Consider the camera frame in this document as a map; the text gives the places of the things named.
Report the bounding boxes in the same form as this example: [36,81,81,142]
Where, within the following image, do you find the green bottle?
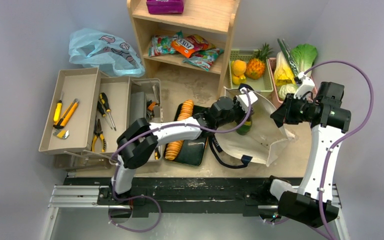
[235,116,253,136]

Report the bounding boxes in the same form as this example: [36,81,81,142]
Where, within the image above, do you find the green round cabbage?
[277,83,298,101]

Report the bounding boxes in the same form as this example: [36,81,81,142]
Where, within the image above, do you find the yellow white napa cabbage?
[273,51,296,87]

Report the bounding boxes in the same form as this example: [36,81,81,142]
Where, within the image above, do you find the beige canvas tote bag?
[208,90,296,169]

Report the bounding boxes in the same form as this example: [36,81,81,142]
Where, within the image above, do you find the orange fruit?
[230,59,247,78]

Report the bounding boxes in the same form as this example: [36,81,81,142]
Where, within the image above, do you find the pineapple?
[245,43,273,80]

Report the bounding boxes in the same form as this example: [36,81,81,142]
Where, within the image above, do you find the green lettuce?
[290,43,318,73]

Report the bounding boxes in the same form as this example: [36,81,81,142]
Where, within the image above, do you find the green scallion bunch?
[277,38,302,85]

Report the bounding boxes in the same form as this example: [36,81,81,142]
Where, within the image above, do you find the orange snack packet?
[171,34,216,58]

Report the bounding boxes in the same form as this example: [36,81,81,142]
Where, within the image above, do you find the purple snack bag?
[146,0,185,15]

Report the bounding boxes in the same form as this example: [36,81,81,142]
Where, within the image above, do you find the light blue plastic grocery bag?
[68,28,146,77]

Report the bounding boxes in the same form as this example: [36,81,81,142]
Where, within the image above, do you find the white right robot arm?
[260,82,351,228]

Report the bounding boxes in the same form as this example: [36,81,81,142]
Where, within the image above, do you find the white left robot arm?
[109,92,258,205]

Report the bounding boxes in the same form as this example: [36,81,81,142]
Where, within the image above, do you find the green plastic basket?
[227,49,275,98]

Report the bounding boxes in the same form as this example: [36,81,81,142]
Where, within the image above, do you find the pink plastic basket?
[269,57,299,108]

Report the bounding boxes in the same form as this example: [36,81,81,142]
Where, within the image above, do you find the black rectangular tray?
[163,102,207,167]

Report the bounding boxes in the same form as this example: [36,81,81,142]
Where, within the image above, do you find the right candy bag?
[182,47,224,72]

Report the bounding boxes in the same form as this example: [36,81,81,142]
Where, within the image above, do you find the candy bag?
[148,31,183,57]
[182,47,224,72]

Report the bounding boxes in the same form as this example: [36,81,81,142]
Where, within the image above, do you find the orange spiral bread loaf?
[164,99,194,161]

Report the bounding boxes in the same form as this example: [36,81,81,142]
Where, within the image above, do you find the orange hex key holder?
[147,100,157,112]

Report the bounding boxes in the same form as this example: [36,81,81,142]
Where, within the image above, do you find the stubby black yellow screwdriver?
[154,148,161,161]

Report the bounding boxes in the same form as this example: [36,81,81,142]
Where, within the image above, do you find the wooden shelf unit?
[126,0,241,97]

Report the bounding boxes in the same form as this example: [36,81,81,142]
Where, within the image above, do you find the grey open toolbox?
[109,78,164,166]

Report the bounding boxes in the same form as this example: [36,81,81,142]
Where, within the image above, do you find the left candy bag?
[148,31,183,57]

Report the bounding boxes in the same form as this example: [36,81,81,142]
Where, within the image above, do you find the beige toolbox tray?
[38,67,132,156]

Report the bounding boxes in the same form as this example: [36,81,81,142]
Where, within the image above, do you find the yellow utility knife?
[53,98,80,140]

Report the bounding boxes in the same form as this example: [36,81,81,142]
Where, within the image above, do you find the small yellow screwdriver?
[53,91,64,124]

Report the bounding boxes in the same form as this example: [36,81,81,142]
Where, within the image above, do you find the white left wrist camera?
[236,88,258,112]

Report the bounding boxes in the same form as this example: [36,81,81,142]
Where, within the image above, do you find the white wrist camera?
[293,72,315,99]
[236,88,258,112]

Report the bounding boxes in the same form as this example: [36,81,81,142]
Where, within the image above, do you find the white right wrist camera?
[293,72,315,99]

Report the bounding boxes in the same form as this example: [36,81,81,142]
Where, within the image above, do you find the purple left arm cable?
[110,89,254,167]

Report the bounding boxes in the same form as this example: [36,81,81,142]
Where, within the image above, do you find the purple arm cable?
[302,60,375,240]
[110,89,254,167]

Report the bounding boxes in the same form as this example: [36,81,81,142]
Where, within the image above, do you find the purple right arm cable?
[302,60,375,240]

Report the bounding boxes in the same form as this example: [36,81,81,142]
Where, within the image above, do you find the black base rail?
[62,176,325,220]

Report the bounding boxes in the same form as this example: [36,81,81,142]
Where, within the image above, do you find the yellow handled pliers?
[91,119,107,153]

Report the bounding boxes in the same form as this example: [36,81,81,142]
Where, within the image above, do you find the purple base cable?
[107,195,162,233]

